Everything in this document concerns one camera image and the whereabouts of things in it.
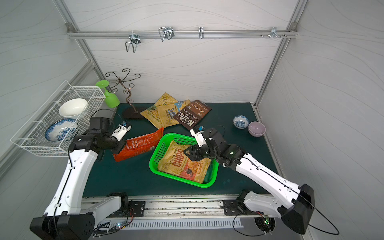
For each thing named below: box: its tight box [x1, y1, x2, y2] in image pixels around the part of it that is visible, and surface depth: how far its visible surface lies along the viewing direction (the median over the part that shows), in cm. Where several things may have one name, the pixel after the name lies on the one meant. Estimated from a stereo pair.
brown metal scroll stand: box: [105, 68, 143, 119], surface depth 97 cm
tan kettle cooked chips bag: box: [158, 140, 211, 184], surface depth 86 cm
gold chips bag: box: [154, 92, 179, 111], surface depth 121 cm
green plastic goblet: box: [95, 80, 120, 108], surface depth 95 cm
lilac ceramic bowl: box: [248, 121, 267, 137], surface depth 103 cm
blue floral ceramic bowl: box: [233, 115, 250, 130], surface depth 110 cm
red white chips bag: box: [113, 127, 164, 162], surface depth 83 cm
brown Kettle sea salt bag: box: [173, 99, 213, 131], surface depth 113 cm
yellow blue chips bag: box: [140, 99, 191, 129], surface depth 113 cm
